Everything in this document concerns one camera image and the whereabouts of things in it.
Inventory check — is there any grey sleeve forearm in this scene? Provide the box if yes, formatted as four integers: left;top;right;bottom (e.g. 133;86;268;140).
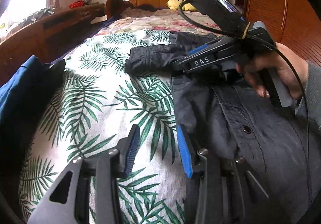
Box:
299;59;321;131

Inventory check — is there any folded blue garment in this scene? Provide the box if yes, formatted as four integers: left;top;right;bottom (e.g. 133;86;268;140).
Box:
1;55;65;151

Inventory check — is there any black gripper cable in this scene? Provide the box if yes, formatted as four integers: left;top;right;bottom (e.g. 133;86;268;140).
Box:
178;2;310;164

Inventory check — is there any wooden louvered wardrobe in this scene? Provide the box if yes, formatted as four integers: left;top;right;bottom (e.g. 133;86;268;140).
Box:
235;0;320;65

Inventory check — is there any red bowl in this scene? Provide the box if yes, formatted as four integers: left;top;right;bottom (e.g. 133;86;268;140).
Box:
69;1;84;9

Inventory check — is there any wooden chair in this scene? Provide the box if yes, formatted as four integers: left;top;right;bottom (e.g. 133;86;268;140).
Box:
106;0;124;19

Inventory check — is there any floral quilt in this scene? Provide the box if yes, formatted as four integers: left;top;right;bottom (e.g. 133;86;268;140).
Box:
91;8;209;35

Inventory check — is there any yellow plush toy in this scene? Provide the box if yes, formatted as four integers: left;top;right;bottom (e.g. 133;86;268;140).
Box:
166;0;199;12

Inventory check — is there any person's right hand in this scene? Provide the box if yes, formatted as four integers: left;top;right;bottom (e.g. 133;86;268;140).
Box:
235;42;309;100

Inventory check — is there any palm leaf bedspread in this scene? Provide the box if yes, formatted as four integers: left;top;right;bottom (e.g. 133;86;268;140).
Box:
18;29;185;223

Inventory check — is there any long wooden desk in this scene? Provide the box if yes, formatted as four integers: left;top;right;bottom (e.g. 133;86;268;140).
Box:
0;3;105;85

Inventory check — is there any black jacket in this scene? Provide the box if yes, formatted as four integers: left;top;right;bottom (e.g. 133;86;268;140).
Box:
125;33;320;223

